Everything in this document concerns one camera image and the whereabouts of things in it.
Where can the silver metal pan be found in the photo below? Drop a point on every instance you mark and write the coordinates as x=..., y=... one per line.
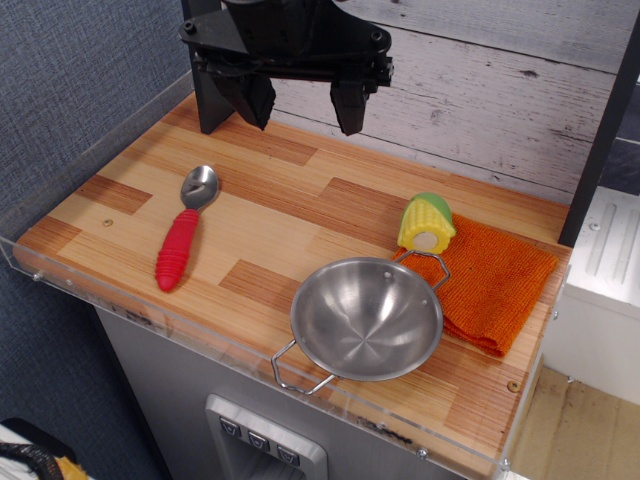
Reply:
x=365, y=319

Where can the grey cabinet with dispenser panel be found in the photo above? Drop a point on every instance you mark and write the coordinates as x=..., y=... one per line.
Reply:
x=212, y=421

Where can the dark right shelf post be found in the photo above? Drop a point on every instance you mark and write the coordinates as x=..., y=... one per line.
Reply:
x=612, y=117

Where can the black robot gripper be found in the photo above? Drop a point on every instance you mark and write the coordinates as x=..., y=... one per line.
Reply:
x=246, y=42

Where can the white appliance at right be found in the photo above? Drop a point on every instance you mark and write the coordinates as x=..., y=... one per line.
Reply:
x=593, y=336

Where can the orange cloth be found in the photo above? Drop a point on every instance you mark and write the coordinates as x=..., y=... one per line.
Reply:
x=495, y=282

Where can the black yellow object bottom left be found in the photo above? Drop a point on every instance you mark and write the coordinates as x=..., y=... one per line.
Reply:
x=28, y=452

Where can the yellow green toy corn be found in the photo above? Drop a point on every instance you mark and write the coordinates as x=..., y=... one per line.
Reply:
x=426, y=224

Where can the red handled metal spoon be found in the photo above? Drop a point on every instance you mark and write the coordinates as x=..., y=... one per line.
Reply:
x=199, y=189

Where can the clear acrylic table guard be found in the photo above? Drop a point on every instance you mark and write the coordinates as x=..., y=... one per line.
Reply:
x=92, y=164

